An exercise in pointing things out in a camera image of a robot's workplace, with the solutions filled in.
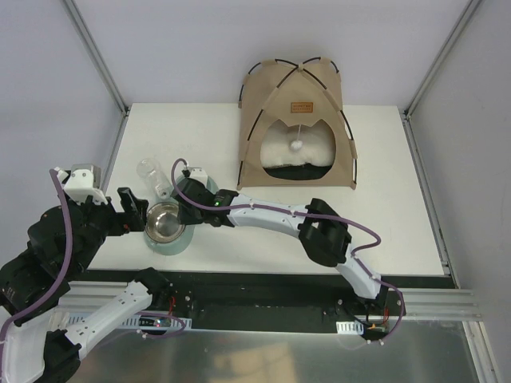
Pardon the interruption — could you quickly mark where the left white cable duct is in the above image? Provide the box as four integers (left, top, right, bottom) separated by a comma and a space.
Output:
50, 312, 192, 331

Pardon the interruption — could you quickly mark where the white cable duct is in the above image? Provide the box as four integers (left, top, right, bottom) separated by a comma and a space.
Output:
335, 321, 389, 336
50, 312, 192, 331

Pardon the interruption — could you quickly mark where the right aluminium frame post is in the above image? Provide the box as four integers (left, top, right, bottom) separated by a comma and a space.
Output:
403, 0, 484, 119

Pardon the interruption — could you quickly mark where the aluminium frame post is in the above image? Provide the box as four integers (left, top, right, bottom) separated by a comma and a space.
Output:
403, 0, 484, 119
61, 0, 128, 116

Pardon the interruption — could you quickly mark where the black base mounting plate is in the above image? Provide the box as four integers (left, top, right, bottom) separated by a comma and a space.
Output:
75, 267, 414, 331

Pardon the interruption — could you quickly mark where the beige pet tent fabric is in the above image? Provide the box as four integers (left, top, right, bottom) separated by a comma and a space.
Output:
235, 55, 358, 192

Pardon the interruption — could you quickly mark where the green double pet bowl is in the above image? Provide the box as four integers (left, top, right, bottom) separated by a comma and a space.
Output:
145, 188, 195, 255

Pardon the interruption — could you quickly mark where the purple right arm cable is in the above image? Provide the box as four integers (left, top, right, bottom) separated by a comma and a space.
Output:
170, 158, 406, 351

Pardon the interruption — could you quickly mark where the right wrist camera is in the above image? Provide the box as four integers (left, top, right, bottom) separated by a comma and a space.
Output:
182, 167, 208, 186

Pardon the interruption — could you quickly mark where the white fluffy cushion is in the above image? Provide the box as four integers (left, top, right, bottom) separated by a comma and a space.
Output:
260, 120, 336, 168

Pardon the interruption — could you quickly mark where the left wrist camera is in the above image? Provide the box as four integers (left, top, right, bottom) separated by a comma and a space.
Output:
54, 164, 108, 205

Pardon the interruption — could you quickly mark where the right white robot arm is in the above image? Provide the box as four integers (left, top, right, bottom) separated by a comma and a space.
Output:
173, 177, 388, 315

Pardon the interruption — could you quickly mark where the stainless steel bowl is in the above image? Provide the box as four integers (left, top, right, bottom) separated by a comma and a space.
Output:
145, 202, 184, 243

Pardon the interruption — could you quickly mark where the right white cable duct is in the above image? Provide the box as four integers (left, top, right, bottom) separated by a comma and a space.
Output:
335, 321, 389, 336

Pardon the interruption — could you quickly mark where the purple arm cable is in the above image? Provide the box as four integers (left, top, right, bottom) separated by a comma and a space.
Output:
0, 168, 188, 360
170, 158, 406, 351

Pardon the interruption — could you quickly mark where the left aluminium frame post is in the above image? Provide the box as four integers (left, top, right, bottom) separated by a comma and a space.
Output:
61, 0, 128, 116

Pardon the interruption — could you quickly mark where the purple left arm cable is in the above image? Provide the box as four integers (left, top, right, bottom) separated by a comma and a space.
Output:
0, 168, 188, 360

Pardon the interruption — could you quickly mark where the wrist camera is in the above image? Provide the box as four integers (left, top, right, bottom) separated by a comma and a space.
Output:
54, 164, 108, 205
182, 167, 208, 186

